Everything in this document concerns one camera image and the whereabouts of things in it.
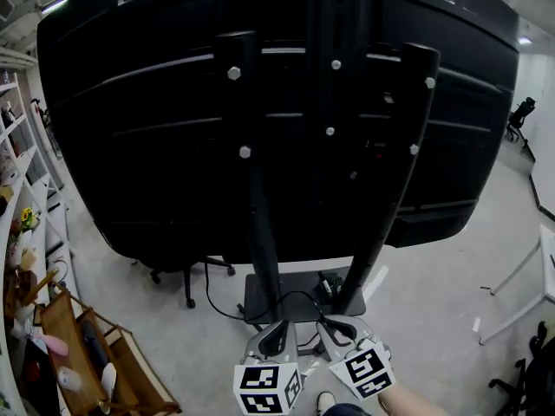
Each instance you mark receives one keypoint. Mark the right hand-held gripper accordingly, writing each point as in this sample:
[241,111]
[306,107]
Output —
[366,371]

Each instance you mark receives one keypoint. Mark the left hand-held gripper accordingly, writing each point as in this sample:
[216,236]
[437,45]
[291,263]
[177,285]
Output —
[264,384]

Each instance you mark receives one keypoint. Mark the black screen stand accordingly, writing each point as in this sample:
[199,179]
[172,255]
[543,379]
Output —
[263,241]

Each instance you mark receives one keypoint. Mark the person's right forearm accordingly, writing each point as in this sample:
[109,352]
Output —
[412,403]

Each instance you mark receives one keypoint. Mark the white floor tape strip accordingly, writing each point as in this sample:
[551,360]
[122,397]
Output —
[376,283]

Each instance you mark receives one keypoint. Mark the small white floor tape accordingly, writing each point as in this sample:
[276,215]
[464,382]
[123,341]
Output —
[476,324]

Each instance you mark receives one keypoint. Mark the large black screen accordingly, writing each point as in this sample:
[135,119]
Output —
[130,145]

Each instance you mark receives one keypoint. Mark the person's dark trouser leg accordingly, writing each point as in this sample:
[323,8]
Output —
[347,410]

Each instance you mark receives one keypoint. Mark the person's white shoe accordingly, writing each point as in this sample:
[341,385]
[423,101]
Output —
[325,403]

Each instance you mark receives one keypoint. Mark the black wheeled office chair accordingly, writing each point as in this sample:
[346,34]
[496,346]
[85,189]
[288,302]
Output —
[187,284]

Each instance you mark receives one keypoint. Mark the white oblong device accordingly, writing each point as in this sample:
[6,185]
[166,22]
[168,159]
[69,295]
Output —
[109,379]

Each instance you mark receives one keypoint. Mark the black office chair with armrests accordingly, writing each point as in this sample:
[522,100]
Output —
[535,379]

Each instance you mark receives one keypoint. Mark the black oblong case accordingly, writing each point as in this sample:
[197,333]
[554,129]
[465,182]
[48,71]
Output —
[93,342]

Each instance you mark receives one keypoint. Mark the wooden organizer rack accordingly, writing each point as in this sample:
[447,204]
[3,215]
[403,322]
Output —
[69,332]

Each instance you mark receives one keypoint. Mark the pink soft item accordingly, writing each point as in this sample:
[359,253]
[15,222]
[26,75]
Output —
[55,345]

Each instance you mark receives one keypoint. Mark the white table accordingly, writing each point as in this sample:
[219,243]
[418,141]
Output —
[547,258]

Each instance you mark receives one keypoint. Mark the black bag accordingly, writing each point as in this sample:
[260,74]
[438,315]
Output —
[37,375]

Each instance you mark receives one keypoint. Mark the yellow flower bouquet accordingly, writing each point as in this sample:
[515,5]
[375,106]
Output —
[28,218]

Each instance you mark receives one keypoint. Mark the white shelf unit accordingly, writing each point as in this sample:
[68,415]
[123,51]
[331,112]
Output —
[41,193]

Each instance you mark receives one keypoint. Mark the black high-back office chair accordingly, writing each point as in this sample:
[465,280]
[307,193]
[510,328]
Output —
[520,117]

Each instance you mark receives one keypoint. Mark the ceiling light strip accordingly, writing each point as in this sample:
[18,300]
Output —
[525,40]
[55,5]

